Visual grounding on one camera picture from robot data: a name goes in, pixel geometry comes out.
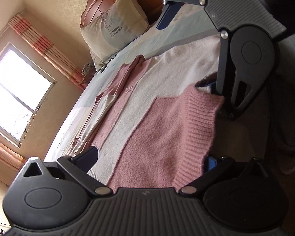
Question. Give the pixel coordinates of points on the cluttered items on nightstand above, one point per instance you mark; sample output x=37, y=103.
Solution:
x=89, y=69

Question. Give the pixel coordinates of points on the pastel patchwork pillow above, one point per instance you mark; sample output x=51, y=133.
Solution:
x=114, y=29

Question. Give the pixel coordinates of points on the left orange plaid curtain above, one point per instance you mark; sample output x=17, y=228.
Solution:
x=11, y=158

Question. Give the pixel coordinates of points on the right orange plaid curtain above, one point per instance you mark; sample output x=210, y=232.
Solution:
x=47, y=50

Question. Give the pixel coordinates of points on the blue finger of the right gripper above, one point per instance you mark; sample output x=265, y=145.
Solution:
x=207, y=86
x=168, y=13

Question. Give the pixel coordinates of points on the window with white frame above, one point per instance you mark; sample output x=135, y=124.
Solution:
x=23, y=89

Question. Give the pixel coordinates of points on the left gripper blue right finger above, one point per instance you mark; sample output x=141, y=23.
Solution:
x=216, y=169

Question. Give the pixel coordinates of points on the pink and white knit sweater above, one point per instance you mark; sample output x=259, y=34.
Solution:
x=154, y=125

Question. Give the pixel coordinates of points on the orange plaid curtain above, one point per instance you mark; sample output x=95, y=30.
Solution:
x=47, y=50
x=11, y=158

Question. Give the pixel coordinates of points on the pastel patchwork bed sheet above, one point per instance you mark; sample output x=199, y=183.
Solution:
x=191, y=23

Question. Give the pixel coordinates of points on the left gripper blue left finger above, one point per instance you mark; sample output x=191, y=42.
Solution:
x=76, y=169

